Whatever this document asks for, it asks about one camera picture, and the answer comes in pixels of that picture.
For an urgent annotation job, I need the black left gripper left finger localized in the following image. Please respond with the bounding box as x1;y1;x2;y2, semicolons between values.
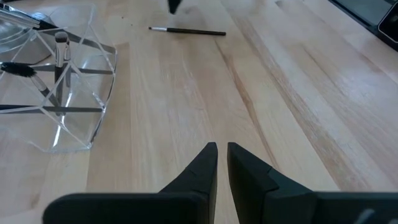
42;142;218;224

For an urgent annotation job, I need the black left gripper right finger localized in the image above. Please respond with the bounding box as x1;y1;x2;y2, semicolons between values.
226;142;398;224

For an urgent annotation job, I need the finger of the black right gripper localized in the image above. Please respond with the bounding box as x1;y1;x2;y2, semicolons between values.
167;0;183;15

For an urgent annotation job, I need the thick black makeup brush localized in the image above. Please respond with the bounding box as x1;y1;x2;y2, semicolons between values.
54;30;72;118

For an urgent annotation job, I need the fluffy-head black makeup brush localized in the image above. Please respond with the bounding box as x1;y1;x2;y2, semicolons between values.
0;61;62;108

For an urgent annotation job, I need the clear acrylic brush organizer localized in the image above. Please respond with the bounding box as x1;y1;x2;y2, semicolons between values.
0;2;118;154

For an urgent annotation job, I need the white shade silver table lamp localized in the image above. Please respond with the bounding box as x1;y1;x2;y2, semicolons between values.
0;11;53;65

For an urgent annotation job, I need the black device with silver rim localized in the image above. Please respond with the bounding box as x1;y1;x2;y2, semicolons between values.
377;2;398;44

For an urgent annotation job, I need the black aluminium table frame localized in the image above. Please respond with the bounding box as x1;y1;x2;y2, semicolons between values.
329;0;398;52

